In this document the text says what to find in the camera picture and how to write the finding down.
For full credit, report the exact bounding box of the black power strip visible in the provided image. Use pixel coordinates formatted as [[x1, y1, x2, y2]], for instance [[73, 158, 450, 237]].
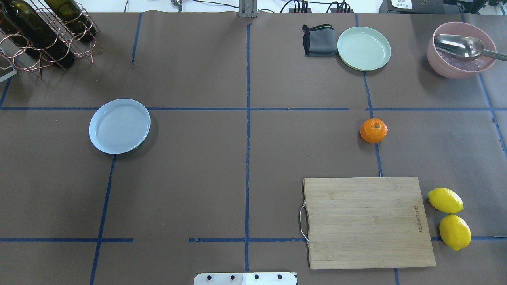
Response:
[[288, 6, 312, 14]]

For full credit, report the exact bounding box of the orange fruit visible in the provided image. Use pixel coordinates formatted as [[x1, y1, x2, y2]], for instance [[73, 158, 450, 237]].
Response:
[[360, 118, 388, 144]]

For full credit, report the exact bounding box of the light blue plate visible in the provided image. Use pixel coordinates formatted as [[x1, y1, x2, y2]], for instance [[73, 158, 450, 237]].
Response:
[[88, 99, 151, 154]]

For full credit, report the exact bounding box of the metal scoop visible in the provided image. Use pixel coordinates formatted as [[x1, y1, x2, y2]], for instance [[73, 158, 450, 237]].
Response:
[[433, 34, 507, 61]]

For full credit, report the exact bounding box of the wooden cutting board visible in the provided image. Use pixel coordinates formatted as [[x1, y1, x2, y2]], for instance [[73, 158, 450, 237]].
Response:
[[302, 177, 436, 270]]

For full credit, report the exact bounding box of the yellow lemon outer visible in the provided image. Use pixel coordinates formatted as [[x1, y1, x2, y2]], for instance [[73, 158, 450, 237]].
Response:
[[439, 214, 471, 251]]

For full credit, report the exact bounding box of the copper wire bottle rack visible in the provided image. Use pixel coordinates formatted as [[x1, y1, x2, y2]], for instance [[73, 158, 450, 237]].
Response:
[[1, 0, 104, 78]]

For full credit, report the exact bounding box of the folded grey cloth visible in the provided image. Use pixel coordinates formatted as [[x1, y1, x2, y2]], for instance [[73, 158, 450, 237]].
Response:
[[302, 24, 338, 57]]

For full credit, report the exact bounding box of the light green plate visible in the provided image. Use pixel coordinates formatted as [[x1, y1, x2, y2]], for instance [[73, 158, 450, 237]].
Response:
[[337, 27, 392, 72]]

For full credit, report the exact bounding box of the yellow lemon near board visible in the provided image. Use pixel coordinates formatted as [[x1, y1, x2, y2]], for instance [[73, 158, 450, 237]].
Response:
[[428, 187, 464, 214]]

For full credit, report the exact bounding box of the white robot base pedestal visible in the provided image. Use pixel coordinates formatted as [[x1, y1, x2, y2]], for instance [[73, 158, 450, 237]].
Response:
[[193, 272, 298, 285]]

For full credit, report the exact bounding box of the pink bowl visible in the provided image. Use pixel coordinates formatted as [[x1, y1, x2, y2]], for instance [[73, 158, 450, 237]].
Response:
[[426, 21, 497, 79]]

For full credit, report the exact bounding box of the dark green wine bottle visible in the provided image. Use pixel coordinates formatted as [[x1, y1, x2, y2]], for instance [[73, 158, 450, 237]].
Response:
[[1, 0, 75, 70]]

